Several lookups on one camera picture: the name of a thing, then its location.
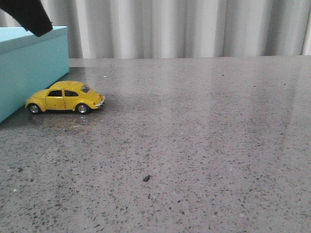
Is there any light blue storage box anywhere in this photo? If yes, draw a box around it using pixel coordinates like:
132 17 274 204
0 26 69 121

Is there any small black debris chip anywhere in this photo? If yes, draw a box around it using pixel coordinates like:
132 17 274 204
143 175 150 182

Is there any yellow toy beetle car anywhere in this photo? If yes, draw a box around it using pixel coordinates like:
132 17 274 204
25 81 105 115

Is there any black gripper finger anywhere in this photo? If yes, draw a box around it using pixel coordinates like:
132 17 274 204
0 0 52 37

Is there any grey pleated curtain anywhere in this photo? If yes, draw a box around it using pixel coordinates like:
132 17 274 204
0 0 311 60

